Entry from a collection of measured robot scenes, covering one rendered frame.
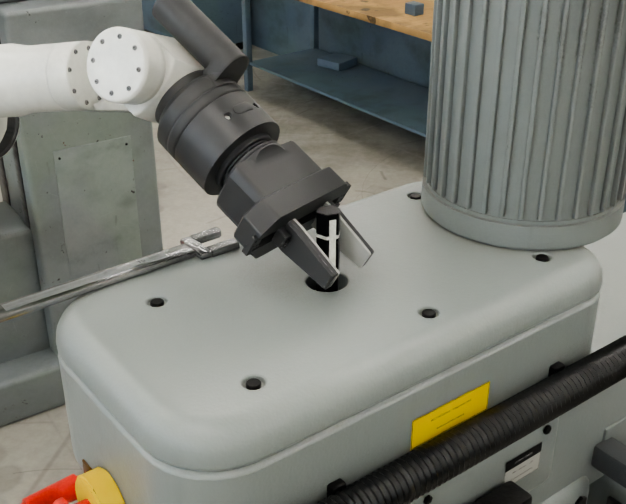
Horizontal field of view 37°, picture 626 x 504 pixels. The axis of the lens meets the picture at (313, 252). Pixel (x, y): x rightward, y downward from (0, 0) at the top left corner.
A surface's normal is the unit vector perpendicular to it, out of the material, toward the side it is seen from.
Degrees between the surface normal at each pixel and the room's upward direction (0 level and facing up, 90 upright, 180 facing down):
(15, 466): 0
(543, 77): 90
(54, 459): 0
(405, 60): 90
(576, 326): 90
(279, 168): 30
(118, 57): 70
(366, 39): 90
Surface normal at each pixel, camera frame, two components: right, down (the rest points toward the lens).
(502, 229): -0.37, 0.44
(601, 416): 0.61, 0.37
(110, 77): -0.43, 0.09
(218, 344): 0.00, -0.88
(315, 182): 0.39, -0.61
